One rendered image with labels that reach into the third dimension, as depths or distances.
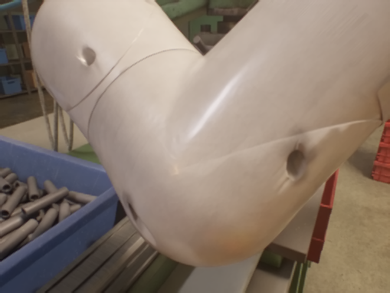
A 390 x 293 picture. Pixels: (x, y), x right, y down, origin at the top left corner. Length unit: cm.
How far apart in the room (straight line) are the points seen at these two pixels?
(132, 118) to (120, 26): 6
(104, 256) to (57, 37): 19
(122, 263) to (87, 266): 3
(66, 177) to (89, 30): 39
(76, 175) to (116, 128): 38
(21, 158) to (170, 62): 51
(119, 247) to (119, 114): 18
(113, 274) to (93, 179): 24
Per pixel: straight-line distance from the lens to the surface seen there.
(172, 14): 51
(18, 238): 46
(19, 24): 596
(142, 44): 18
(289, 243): 43
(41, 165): 61
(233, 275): 37
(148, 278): 33
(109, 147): 17
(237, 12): 45
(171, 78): 16
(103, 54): 19
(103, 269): 29
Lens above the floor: 127
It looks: 24 degrees down
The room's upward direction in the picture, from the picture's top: straight up
